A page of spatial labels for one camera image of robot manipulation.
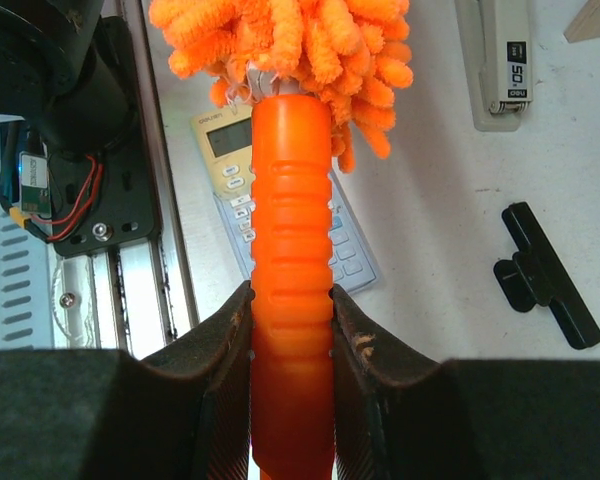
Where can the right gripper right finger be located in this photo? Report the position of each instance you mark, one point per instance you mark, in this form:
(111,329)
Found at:
(402,415)

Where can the black binder clip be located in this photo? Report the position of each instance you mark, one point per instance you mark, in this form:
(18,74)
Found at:
(535,276)

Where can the orange chenille duster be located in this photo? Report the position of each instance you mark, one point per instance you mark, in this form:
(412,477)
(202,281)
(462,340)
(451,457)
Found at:
(313,72)

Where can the white black stapler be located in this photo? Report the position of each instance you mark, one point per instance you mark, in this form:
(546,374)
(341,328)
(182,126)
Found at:
(495,39)

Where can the wooden bookshelf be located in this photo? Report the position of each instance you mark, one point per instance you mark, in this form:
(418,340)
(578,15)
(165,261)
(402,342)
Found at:
(586,24)

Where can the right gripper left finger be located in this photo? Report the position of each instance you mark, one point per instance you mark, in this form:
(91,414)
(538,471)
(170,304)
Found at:
(180,413)

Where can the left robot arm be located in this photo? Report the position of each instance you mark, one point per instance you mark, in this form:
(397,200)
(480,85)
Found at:
(61,71)

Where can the yellow blue calculator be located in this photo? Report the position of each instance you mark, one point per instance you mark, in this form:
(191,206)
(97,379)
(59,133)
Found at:
(224,138)

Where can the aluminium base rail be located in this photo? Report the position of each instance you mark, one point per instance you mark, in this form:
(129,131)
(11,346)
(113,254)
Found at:
(91,249)

